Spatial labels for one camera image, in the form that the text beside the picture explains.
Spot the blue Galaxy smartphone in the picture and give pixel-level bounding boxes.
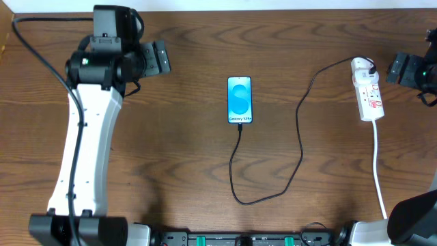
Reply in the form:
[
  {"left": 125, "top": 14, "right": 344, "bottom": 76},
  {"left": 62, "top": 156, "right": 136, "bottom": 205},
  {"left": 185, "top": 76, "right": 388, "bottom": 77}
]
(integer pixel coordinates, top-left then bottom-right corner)
[{"left": 227, "top": 76, "right": 253, "bottom": 124}]

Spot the black USB charging cable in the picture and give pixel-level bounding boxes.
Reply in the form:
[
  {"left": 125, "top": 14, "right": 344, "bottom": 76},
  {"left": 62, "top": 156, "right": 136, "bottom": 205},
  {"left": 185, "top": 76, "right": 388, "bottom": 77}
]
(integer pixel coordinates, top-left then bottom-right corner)
[{"left": 228, "top": 56, "right": 378, "bottom": 206}]

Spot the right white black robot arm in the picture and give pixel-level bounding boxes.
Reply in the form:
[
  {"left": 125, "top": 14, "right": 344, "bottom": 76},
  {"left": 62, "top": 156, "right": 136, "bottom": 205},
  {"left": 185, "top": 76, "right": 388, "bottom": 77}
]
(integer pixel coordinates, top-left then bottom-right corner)
[{"left": 334, "top": 29, "right": 436, "bottom": 246}]

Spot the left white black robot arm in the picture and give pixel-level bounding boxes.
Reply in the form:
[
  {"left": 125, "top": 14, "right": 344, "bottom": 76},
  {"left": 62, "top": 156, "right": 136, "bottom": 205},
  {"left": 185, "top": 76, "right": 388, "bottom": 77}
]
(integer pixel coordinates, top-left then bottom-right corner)
[{"left": 29, "top": 5, "right": 171, "bottom": 245}]

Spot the white USB charger adapter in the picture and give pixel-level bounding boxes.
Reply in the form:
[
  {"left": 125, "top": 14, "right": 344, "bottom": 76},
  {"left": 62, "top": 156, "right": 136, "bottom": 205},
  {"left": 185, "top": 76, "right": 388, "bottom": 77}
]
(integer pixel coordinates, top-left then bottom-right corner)
[{"left": 351, "top": 57, "right": 379, "bottom": 87}]

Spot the white power strip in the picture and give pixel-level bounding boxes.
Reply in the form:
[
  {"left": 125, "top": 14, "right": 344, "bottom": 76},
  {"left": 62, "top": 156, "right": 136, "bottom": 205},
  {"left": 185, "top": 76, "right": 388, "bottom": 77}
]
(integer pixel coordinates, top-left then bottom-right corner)
[{"left": 354, "top": 81, "right": 384, "bottom": 122}]

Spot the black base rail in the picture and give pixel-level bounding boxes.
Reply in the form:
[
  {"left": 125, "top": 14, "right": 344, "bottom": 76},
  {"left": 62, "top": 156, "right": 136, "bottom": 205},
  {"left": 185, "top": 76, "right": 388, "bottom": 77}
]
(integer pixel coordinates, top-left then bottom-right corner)
[{"left": 150, "top": 230, "right": 333, "bottom": 246}]

